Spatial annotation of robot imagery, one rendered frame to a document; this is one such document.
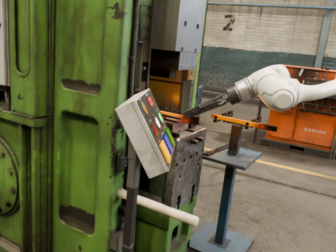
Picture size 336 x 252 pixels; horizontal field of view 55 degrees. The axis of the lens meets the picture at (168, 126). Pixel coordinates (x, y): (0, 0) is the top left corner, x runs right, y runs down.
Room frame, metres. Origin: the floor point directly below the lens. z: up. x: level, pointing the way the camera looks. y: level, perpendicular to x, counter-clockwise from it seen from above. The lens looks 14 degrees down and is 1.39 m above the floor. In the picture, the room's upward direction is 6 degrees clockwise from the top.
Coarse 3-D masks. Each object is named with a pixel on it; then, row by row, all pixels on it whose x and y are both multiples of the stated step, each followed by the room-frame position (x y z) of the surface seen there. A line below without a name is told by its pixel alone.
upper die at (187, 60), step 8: (152, 56) 1.78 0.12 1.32; (160, 56) 1.76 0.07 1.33; (168, 56) 1.73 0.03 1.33; (176, 56) 1.71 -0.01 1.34; (184, 56) 1.75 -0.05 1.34; (192, 56) 1.83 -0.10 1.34; (152, 64) 1.78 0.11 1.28; (160, 64) 1.75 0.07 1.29; (168, 64) 1.73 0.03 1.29; (176, 64) 1.71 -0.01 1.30; (184, 64) 1.76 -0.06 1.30; (192, 64) 1.84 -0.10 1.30
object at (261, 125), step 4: (212, 116) 2.08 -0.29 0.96; (220, 116) 2.05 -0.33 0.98; (224, 116) 2.05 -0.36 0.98; (228, 120) 2.02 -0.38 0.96; (232, 120) 2.01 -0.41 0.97; (236, 120) 2.00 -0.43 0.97; (240, 120) 1.98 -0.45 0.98; (244, 120) 1.99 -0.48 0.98; (244, 124) 1.97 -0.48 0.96; (252, 124) 1.94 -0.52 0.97; (256, 124) 1.93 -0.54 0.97; (260, 124) 1.91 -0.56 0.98; (264, 124) 1.91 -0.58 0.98; (268, 124) 1.92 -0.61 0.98; (260, 128) 1.91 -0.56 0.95; (264, 128) 1.91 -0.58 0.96; (268, 128) 1.90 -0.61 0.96; (272, 128) 1.89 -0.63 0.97; (276, 128) 1.88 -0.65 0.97
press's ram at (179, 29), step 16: (160, 0) 1.71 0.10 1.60; (176, 0) 1.67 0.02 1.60; (192, 0) 1.77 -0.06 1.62; (160, 16) 1.71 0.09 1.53; (176, 16) 1.66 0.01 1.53; (192, 16) 1.79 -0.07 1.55; (160, 32) 1.70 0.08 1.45; (176, 32) 1.66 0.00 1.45; (192, 32) 1.81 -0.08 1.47; (160, 48) 1.70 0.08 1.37; (176, 48) 1.67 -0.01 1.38; (192, 48) 1.83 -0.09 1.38
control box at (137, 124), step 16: (144, 96) 1.25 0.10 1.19; (128, 112) 1.09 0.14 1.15; (144, 112) 1.13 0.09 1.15; (160, 112) 1.41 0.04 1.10; (128, 128) 1.09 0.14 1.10; (144, 128) 1.08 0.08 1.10; (160, 128) 1.25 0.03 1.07; (144, 144) 1.08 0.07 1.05; (144, 160) 1.08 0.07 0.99; (160, 160) 1.08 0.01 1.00
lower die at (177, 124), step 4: (164, 116) 1.82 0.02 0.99; (168, 116) 1.83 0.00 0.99; (172, 116) 1.81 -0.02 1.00; (176, 116) 1.81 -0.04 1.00; (164, 120) 1.77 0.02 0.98; (168, 120) 1.77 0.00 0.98; (172, 120) 1.75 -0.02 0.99; (176, 120) 1.75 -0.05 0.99; (180, 120) 1.78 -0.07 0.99; (168, 124) 1.71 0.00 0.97; (172, 124) 1.70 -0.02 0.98; (176, 124) 1.74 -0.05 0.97; (180, 124) 1.78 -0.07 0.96; (184, 124) 1.83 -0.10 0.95; (172, 128) 1.70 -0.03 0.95; (176, 128) 1.75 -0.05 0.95; (180, 128) 1.79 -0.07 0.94; (184, 128) 1.84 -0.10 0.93
